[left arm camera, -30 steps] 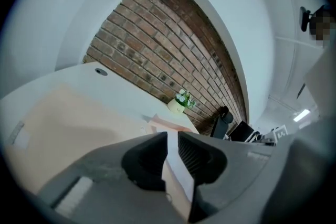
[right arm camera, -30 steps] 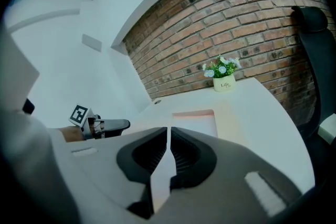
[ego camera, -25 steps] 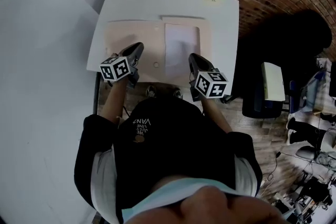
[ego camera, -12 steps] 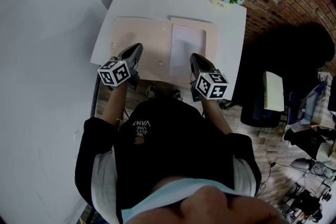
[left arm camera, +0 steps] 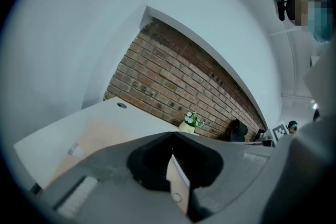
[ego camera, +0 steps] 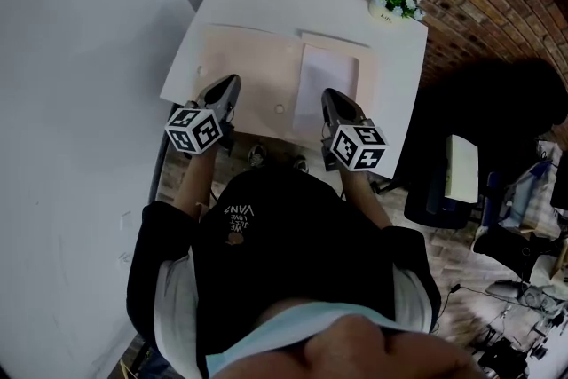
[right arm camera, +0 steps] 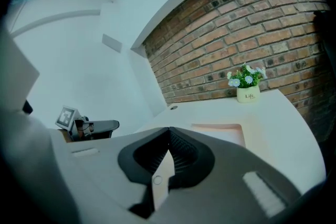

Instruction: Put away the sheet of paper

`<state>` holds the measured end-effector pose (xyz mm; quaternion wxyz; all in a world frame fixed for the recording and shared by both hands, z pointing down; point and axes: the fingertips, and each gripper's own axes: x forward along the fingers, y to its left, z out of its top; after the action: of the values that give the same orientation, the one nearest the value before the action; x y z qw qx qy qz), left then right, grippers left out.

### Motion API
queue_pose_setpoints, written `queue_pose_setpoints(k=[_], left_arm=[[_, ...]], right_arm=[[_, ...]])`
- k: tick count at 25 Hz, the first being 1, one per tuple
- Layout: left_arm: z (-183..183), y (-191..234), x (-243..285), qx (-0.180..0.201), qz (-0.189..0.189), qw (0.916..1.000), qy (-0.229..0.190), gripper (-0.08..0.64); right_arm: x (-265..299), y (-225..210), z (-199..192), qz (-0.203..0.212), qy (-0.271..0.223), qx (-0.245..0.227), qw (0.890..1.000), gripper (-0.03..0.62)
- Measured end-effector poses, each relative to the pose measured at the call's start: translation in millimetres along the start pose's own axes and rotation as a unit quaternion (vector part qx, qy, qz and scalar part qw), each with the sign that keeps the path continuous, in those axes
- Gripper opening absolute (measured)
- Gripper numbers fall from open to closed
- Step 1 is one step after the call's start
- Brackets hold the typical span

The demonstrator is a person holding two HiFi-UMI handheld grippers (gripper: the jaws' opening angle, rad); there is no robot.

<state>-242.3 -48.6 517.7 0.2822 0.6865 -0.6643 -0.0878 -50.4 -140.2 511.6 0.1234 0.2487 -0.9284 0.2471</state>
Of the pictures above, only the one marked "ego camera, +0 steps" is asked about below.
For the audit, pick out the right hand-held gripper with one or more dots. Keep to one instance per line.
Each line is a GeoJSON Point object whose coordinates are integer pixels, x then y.
{"type": "Point", "coordinates": [357, 146]}

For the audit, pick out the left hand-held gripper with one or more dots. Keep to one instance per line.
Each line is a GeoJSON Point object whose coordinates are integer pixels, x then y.
{"type": "Point", "coordinates": [195, 131]}

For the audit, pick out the white sheet of paper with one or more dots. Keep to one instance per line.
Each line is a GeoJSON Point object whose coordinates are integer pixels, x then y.
{"type": "Point", "coordinates": [326, 84]}

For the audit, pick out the person's right forearm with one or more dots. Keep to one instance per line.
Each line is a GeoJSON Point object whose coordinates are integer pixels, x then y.
{"type": "Point", "coordinates": [361, 199]}

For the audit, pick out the person's left forearm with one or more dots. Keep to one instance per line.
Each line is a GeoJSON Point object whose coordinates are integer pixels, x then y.
{"type": "Point", "coordinates": [195, 182]}

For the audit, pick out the person's right shoe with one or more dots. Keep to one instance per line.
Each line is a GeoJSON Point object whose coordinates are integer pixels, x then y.
{"type": "Point", "coordinates": [301, 163]}

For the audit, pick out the person's shoe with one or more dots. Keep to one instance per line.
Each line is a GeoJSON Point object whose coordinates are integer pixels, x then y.
{"type": "Point", "coordinates": [256, 155]}
{"type": "Point", "coordinates": [301, 163]}

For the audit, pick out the person's left shoe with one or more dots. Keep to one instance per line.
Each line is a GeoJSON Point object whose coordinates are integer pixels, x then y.
{"type": "Point", "coordinates": [256, 155]}

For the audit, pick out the beige open file folder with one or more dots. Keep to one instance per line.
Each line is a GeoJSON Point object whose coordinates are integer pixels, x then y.
{"type": "Point", "coordinates": [248, 66]}

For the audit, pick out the white box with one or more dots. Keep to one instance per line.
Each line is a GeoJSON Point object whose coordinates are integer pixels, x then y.
{"type": "Point", "coordinates": [461, 168]}

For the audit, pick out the person's black shirt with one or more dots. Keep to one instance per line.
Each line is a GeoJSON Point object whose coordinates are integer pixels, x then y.
{"type": "Point", "coordinates": [288, 244]}

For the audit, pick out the blue chair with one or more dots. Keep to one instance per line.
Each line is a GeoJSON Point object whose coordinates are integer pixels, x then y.
{"type": "Point", "coordinates": [491, 195]}

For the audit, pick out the white pot with white flowers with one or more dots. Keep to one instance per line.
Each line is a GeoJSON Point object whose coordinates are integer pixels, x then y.
{"type": "Point", "coordinates": [395, 2]}

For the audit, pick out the light blue face mask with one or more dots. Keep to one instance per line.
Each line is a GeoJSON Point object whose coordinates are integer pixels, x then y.
{"type": "Point", "coordinates": [275, 324]}

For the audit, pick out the person's face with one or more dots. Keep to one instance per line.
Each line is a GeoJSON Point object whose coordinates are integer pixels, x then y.
{"type": "Point", "coordinates": [377, 355]}

